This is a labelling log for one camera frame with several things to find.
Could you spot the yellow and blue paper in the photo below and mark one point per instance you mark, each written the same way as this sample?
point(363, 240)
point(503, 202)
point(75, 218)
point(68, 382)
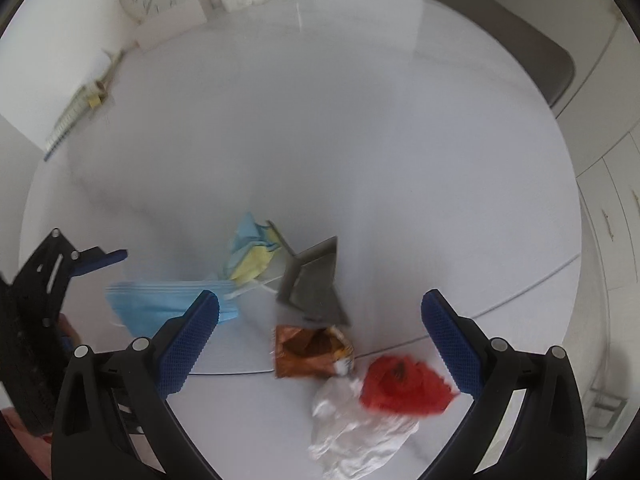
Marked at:
point(252, 252)

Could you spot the metal frame stool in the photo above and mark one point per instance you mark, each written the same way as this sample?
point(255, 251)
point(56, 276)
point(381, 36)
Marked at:
point(607, 412)

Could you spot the white paper card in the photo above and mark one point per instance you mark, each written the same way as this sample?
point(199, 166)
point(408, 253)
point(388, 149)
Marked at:
point(175, 22)

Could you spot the brown snack wrapper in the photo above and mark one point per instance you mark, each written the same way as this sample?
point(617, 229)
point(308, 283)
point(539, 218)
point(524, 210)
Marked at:
point(305, 355)

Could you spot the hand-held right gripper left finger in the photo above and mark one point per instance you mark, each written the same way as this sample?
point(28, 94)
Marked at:
point(190, 345)

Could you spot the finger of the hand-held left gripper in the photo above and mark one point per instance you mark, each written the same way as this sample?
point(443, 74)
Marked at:
point(100, 261)

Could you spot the blue face mask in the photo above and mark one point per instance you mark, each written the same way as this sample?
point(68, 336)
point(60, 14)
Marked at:
point(145, 305)

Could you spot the small cardboard carton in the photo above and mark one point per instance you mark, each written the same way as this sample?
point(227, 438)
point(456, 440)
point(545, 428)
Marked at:
point(315, 285)

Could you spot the grey upholstered chair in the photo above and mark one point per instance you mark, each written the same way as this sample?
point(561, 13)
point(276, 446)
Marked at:
point(505, 40)

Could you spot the white paper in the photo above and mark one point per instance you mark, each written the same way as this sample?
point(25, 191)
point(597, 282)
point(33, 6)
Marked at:
point(350, 430)

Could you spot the red paper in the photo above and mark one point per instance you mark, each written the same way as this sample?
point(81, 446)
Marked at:
point(405, 385)

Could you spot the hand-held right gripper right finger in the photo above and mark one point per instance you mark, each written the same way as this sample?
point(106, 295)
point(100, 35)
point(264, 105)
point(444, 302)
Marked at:
point(450, 345)

